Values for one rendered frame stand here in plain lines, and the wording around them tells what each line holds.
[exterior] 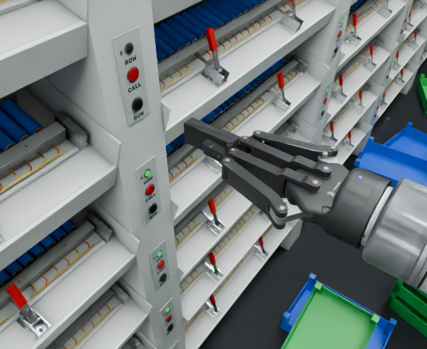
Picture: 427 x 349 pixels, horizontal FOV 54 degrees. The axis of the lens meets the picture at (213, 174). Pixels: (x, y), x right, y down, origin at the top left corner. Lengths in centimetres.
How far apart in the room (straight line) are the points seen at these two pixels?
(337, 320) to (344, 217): 102
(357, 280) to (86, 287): 114
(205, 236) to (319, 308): 57
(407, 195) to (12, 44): 38
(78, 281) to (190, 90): 35
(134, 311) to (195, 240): 21
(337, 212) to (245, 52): 48
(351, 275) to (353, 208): 126
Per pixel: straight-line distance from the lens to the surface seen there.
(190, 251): 96
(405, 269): 41
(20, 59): 44
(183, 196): 80
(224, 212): 103
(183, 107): 67
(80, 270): 71
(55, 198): 55
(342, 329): 141
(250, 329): 148
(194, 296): 112
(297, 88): 111
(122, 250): 73
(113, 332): 88
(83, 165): 58
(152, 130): 61
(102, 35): 49
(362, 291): 163
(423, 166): 204
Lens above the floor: 131
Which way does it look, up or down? 43 degrees down
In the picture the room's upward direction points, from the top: straight up
